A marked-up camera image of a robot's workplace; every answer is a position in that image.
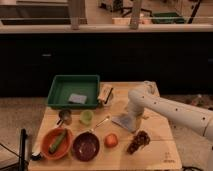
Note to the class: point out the light green cup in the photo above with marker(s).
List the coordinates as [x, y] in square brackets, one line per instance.
[86, 117]

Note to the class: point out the black pole stand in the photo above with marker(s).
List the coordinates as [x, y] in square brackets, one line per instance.
[23, 137]

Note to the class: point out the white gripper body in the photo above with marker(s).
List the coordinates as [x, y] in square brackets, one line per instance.
[135, 122]

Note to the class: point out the brown scrub brush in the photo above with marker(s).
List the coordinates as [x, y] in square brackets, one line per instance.
[105, 94]

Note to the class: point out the blue sponge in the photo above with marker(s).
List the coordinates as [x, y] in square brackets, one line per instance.
[77, 98]

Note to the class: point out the green plastic tray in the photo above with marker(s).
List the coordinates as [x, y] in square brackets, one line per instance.
[63, 86]

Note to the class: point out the metal spoon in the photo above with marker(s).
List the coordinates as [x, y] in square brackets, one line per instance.
[99, 124]

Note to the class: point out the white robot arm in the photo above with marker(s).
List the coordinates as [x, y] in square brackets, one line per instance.
[198, 119]

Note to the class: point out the purple bowl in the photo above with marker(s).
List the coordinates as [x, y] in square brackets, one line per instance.
[86, 146]

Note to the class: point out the dark grape bunch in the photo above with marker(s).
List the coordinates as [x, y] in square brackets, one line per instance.
[140, 139]

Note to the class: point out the orange bowl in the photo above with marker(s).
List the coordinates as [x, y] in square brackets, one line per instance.
[63, 148]

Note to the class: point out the green cucumber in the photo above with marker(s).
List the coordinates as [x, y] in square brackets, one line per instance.
[57, 141]

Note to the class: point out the small metal pot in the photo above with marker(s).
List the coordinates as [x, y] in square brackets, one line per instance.
[64, 117]

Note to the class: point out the orange fruit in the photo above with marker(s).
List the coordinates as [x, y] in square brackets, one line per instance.
[111, 140]

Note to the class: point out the grey blue towel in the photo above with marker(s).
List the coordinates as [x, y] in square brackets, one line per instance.
[122, 120]

